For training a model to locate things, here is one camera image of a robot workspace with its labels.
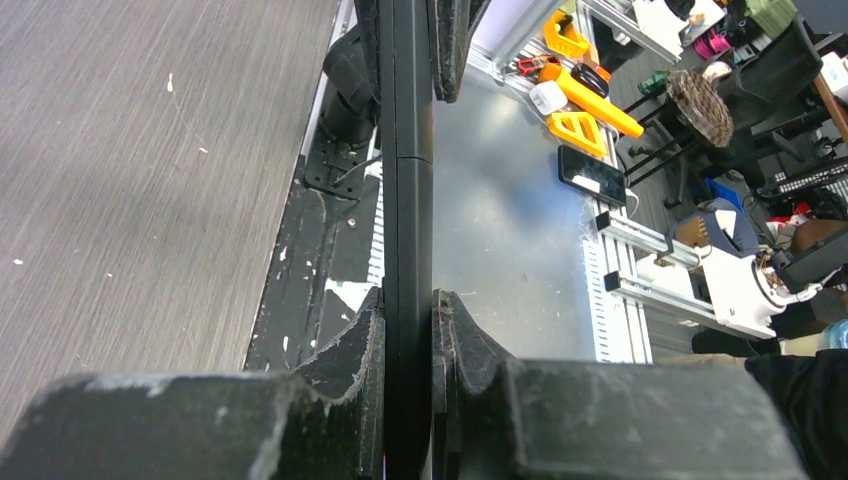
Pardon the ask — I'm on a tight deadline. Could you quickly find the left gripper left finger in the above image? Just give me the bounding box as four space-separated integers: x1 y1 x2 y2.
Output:
1 289 384 479

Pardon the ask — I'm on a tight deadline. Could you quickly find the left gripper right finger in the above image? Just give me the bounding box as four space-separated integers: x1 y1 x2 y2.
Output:
432 290 806 479

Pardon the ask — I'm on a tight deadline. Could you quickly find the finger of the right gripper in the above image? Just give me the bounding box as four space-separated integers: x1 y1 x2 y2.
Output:
354 0 381 100
427 0 491 103

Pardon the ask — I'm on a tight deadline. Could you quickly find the black remote control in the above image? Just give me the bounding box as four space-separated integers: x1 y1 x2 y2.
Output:
379 1 433 479

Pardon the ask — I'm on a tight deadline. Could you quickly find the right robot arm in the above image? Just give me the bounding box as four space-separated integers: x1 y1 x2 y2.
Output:
319 0 490 147

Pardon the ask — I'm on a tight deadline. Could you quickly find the white power adapter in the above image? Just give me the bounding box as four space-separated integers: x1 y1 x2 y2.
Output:
528 80 569 117

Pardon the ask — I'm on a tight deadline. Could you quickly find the yellow plastic part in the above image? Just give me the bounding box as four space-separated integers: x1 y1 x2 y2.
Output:
538 63 644 138

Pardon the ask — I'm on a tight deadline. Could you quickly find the black smartphone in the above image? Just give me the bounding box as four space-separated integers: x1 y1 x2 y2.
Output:
557 145 627 208

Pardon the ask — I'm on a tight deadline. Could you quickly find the brown woven stool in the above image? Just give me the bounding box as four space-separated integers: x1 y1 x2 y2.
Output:
622 69 737 210

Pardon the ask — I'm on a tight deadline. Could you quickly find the yellow plastic bracket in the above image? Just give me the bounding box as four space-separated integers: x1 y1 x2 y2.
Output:
542 9 591 59

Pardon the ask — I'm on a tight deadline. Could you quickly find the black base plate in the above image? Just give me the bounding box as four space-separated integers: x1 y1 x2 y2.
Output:
244 130 383 370

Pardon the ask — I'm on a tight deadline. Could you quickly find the yellow triangular frame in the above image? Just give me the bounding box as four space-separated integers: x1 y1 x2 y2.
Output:
546 111 608 158

